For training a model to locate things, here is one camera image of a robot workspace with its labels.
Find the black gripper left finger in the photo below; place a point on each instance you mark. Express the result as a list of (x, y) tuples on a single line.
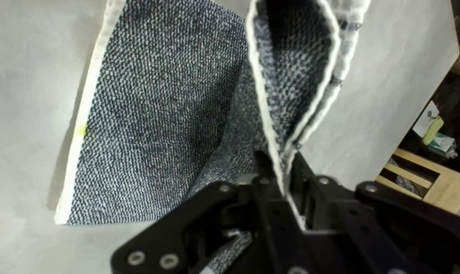
[(224, 219)]

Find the blue-grey towel with white trim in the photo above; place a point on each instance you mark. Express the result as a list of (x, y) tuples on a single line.
[(154, 101)]

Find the light wooden tall-slat chair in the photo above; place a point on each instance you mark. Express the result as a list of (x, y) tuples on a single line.
[(443, 185)]

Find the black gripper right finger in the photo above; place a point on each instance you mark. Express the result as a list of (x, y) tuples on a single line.
[(371, 234)]

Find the pale green white packet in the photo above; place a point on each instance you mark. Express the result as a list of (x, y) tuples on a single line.
[(431, 127)]

